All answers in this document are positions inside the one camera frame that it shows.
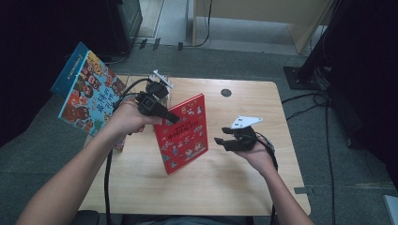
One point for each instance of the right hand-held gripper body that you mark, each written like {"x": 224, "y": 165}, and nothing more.
{"x": 245, "y": 139}

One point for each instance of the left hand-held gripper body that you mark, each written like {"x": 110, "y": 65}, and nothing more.
{"x": 150, "y": 100}

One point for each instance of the clear acrylic book rack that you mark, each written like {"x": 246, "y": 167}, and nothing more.
{"x": 168, "y": 95}

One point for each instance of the red picture book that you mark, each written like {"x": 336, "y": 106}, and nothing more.
{"x": 184, "y": 137}

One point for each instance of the colourful cartoon animals book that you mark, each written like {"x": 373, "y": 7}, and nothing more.
{"x": 87, "y": 90}

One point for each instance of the person's right hand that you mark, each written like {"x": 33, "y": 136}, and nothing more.
{"x": 259, "y": 156}

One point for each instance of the person's left hand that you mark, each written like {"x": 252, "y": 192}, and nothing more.
{"x": 128, "y": 120}

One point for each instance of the black round table grommet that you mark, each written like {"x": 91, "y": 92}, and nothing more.
{"x": 226, "y": 92}

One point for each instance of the black tape strip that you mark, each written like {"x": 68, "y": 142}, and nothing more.
{"x": 156, "y": 43}
{"x": 143, "y": 43}
{"x": 180, "y": 46}

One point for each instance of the grey tape strip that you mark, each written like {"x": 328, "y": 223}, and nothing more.
{"x": 302, "y": 190}

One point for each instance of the dark cabinet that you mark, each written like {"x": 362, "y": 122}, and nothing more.
{"x": 125, "y": 22}

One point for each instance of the light wooden cabinet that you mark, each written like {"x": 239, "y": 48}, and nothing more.
{"x": 250, "y": 11}

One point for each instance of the white box corner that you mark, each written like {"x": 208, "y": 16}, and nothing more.
{"x": 391, "y": 209}

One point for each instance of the black stand base plate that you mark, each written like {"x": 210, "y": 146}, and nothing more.
{"x": 295, "y": 78}

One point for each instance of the black stand post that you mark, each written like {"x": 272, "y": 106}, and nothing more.
{"x": 322, "y": 40}

